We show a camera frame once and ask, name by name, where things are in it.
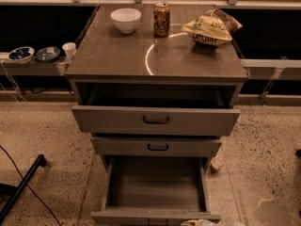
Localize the yellow chip bag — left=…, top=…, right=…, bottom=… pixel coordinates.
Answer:
left=182, top=8, right=243, bottom=47

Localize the dark blue-green bowl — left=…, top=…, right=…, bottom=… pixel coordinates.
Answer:
left=36, top=46, right=60, bottom=62

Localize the grey top drawer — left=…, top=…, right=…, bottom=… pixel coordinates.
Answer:
left=71, top=105, right=240, bottom=137

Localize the blue patterned bowl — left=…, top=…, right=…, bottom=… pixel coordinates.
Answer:
left=8, top=46, right=35, bottom=64

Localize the grey middle drawer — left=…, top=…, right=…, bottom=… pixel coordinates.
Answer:
left=91, top=137, right=221, bottom=157

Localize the white paper cup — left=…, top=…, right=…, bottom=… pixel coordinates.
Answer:
left=62, top=42, right=76, bottom=60

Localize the grey bottom drawer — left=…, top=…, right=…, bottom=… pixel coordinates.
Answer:
left=91, top=156, right=220, bottom=226

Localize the tan caster wheel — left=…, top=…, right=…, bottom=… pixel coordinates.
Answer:
left=210, top=154, right=228, bottom=173

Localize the white bowl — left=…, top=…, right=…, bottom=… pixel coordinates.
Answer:
left=111, top=8, right=141, bottom=33

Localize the brown drink can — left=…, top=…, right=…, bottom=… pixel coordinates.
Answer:
left=153, top=2, right=170, bottom=37

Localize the grey drawer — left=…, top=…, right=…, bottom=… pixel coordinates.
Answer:
left=71, top=105, right=240, bottom=137
left=91, top=156, right=220, bottom=226
left=91, top=137, right=221, bottom=157

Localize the white cable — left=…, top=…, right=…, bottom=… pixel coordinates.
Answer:
left=0, top=59, right=26, bottom=104

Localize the grey drawer cabinet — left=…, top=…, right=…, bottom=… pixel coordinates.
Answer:
left=64, top=3, right=249, bottom=174

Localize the grey side shelf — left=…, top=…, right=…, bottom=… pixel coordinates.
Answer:
left=0, top=53, right=70, bottom=76

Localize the black stand leg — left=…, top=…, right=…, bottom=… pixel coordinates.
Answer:
left=0, top=154, right=46, bottom=224

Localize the black floor cable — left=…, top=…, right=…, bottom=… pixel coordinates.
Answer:
left=0, top=145, right=63, bottom=226

